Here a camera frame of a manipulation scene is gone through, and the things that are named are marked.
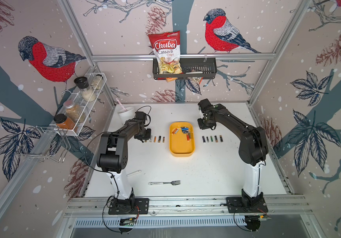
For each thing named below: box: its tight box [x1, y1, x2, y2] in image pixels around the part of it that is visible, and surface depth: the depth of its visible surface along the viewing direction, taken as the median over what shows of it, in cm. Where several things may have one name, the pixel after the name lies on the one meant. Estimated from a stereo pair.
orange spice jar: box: [53, 113, 75, 130], surface depth 62 cm
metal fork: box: [148, 179, 181, 186], surface depth 83 cm
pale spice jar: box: [91, 74, 104, 90], surface depth 87 cm
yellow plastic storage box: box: [169, 121, 196, 157], surface depth 100 cm
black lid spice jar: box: [73, 76, 97, 103], surface depth 76 cm
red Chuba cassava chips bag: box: [147, 30, 183, 83], surface depth 85 cm
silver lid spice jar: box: [63, 99, 86, 123], surface depth 67 cm
